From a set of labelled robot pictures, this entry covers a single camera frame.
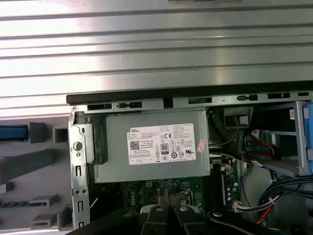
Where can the CPU socket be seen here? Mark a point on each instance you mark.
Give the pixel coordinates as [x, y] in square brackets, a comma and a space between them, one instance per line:
[187, 195]

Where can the RAM stick in motherboard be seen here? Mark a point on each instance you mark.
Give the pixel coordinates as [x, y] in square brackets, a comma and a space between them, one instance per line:
[223, 186]

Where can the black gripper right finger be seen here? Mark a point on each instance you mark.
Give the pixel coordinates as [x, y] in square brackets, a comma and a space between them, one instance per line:
[193, 225]

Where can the grey parts rack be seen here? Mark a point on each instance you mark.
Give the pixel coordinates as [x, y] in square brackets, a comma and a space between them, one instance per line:
[36, 161]

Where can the grey power supply unit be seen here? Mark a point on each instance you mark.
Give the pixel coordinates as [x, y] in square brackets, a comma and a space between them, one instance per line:
[117, 147]

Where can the black PC case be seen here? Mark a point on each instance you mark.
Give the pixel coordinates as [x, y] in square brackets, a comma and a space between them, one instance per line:
[146, 94]

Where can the hard disk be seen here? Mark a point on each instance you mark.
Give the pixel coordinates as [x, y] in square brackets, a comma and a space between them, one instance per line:
[12, 133]

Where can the green motherboard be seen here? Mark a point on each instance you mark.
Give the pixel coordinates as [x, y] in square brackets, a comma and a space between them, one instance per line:
[137, 193]

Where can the metal optical drive cage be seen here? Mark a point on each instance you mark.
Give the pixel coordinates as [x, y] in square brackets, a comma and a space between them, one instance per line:
[297, 122]

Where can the blue drive latch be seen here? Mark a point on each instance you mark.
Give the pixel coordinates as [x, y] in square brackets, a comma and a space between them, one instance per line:
[308, 137]

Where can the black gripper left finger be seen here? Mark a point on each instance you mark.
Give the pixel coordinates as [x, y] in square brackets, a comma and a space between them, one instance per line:
[151, 225]

